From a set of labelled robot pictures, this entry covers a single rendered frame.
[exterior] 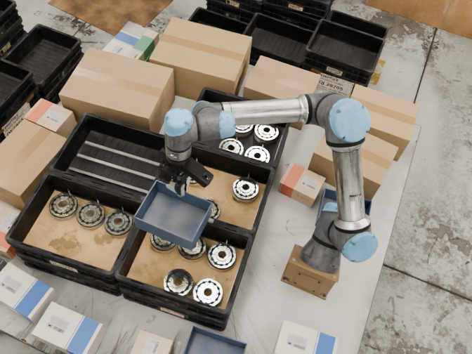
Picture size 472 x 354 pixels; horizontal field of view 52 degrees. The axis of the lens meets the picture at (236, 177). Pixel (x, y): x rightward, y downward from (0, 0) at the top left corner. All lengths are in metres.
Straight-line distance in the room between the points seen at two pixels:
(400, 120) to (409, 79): 1.52
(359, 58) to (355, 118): 1.62
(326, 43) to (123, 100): 1.42
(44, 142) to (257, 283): 1.01
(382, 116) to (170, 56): 0.98
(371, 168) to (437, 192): 1.22
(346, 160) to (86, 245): 0.97
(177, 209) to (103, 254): 0.36
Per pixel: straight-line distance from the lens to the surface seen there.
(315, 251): 1.75
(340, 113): 1.42
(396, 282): 2.85
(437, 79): 3.86
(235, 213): 1.87
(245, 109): 1.47
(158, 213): 1.60
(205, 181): 1.44
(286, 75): 2.30
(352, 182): 1.52
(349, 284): 1.98
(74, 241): 1.87
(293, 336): 1.77
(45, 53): 3.15
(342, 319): 1.92
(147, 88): 2.15
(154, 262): 1.79
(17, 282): 1.91
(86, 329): 1.79
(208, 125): 1.32
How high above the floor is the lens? 2.48
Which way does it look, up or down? 57 degrees down
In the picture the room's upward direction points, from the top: 7 degrees clockwise
